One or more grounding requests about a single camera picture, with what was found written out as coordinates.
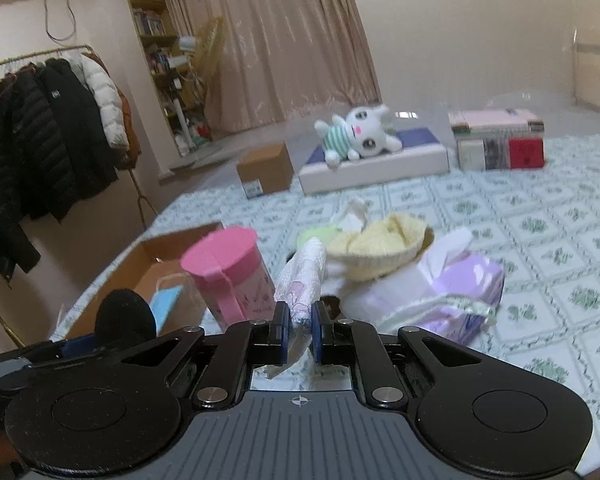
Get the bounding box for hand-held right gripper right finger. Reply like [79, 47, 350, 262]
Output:
[311, 300, 485, 408]

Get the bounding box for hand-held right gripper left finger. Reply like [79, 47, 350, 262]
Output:
[115, 301, 292, 408]

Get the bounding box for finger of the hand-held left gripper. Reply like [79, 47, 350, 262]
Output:
[0, 336, 105, 386]

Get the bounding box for white mesh bag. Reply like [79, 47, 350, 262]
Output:
[274, 237, 328, 378]

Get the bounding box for white floral tissue packet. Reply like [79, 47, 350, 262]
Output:
[340, 272, 433, 333]

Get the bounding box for pale yellow towel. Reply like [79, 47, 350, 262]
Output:
[326, 212, 429, 282]

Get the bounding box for pink lidded cup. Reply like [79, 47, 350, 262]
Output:
[180, 227, 277, 322]

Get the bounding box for blue face mask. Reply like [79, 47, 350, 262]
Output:
[149, 274, 192, 332]

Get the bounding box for light green cloth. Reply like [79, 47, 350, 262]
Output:
[297, 226, 342, 247]

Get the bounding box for white crumpled tissue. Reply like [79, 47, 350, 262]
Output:
[329, 198, 372, 232]

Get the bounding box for black down jacket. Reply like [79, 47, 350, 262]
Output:
[0, 57, 119, 222]
[0, 151, 42, 282]

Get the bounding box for black puffer jackets on rack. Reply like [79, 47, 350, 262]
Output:
[0, 44, 152, 348]

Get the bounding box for purple tissue pack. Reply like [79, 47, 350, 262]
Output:
[415, 227, 506, 346]

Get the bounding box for small closed cardboard box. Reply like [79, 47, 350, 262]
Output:
[236, 142, 295, 200]

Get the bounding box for white and blue flat box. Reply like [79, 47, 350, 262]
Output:
[298, 127, 451, 196]

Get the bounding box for white rabbit plush toy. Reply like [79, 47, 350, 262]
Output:
[313, 104, 404, 169]

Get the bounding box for orange jacket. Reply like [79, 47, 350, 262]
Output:
[86, 52, 142, 171]

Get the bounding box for white down jacket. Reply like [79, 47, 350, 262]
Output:
[61, 50, 131, 149]

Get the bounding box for pink book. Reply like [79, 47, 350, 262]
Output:
[448, 108, 545, 134]

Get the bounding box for standing electric fan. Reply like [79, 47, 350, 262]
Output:
[176, 16, 227, 151]

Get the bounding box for beige curtain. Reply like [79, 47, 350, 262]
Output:
[157, 0, 384, 134]

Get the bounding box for wooden bookshelf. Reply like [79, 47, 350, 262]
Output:
[121, 0, 212, 157]

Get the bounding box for wall hook with cord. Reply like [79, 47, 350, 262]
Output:
[44, 0, 77, 44]

